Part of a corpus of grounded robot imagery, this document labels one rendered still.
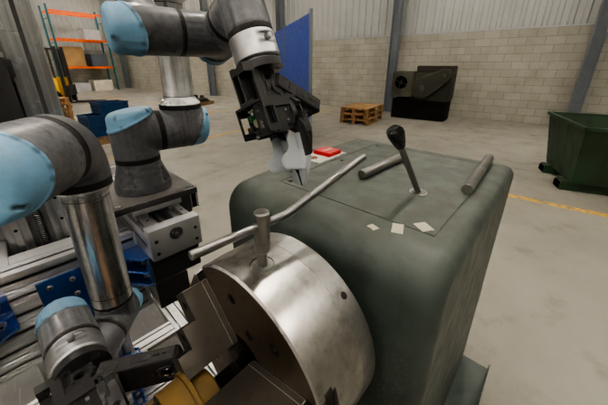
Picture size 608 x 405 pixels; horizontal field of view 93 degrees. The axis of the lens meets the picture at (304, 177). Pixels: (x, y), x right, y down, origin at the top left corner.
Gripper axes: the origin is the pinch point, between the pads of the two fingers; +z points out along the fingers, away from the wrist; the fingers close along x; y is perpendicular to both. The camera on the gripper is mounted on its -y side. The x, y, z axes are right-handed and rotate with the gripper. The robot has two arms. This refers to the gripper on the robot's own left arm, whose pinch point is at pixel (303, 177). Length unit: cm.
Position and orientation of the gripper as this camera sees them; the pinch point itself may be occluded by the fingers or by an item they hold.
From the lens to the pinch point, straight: 50.3
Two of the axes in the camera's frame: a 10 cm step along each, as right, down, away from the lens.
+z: 2.9, 9.5, 0.9
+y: -6.6, 2.7, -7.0
